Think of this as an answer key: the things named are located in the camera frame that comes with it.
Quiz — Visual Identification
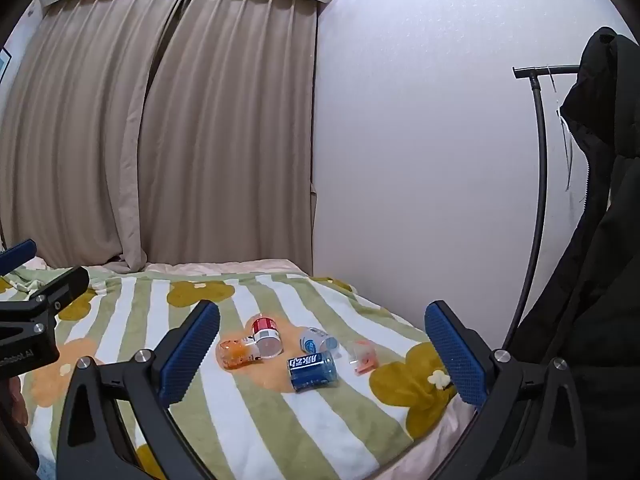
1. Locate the white cup with blue print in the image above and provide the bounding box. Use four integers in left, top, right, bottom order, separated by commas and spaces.
299, 326, 339, 356

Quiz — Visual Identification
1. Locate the red and white cup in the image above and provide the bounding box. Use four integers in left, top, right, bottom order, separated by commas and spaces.
250, 314, 284, 361

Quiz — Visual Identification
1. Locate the striped floral blanket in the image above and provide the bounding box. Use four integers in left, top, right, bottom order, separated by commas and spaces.
0, 266, 461, 480

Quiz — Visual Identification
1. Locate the black jacket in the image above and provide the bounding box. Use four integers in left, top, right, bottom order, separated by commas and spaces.
505, 27, 640, 480

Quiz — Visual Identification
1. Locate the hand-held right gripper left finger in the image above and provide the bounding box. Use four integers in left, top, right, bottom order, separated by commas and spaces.
54, 300, 221, 480

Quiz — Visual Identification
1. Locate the beige curtain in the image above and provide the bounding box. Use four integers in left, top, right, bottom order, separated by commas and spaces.
0, 0, 193, 273
120, 0, 321, 273

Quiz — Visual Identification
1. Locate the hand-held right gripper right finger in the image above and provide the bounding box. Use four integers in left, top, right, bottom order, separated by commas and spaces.
424, 301, 596, 480

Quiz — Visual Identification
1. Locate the white hang tag string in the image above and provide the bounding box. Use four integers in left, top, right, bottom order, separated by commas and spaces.
557, 102, 574, 192

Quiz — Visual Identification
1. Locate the person's left hand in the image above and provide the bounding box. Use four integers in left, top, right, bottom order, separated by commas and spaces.
9, 374, 30, 428

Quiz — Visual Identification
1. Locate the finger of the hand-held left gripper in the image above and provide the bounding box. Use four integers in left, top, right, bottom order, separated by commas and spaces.
29, 265, 91, 313
0, 240, 39, 277

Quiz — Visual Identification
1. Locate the black clothes rack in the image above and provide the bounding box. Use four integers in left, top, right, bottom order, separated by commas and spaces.
512, 64, 583, 356

